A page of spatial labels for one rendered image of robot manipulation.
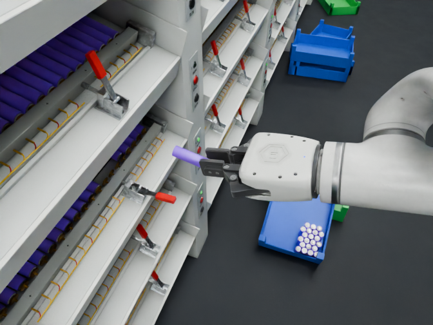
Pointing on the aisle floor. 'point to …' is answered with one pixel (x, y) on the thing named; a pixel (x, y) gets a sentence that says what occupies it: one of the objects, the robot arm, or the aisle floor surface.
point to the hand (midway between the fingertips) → (216, 162)
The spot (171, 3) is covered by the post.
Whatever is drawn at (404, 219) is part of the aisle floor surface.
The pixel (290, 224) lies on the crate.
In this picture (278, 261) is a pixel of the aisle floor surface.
